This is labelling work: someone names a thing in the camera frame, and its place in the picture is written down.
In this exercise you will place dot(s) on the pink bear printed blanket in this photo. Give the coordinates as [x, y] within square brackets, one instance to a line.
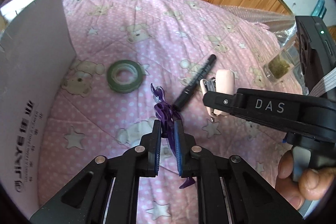
[118, 29]

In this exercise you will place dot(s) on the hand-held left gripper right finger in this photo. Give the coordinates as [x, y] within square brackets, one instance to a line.
[178, 145]

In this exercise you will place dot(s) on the person's right hand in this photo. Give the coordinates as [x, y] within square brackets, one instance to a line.
[286, 187]

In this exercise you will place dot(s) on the clear bubble wrap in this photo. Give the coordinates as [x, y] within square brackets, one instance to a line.
[262, 16]

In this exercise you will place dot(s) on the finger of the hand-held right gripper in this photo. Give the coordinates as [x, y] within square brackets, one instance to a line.
[218, 102]

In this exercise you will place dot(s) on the teal plastic item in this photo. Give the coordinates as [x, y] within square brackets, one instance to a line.
[319, 7]

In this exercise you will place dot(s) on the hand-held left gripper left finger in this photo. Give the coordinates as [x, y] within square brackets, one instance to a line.
[158, 145]

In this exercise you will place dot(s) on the glass jar with green contents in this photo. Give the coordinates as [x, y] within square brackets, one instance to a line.
[278, 66]

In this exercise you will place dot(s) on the pink stapler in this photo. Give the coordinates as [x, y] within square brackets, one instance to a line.
[225, 81]

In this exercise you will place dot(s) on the green tape roll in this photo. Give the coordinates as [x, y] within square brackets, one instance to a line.
[113, 82]

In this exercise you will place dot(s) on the white cardboard box container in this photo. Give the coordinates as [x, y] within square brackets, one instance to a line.
[31, 69]

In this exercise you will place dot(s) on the black marker pen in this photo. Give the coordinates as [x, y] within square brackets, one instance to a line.
[194, 82]

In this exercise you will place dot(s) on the purple hair claw clip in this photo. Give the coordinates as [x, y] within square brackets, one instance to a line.
[164, 113]

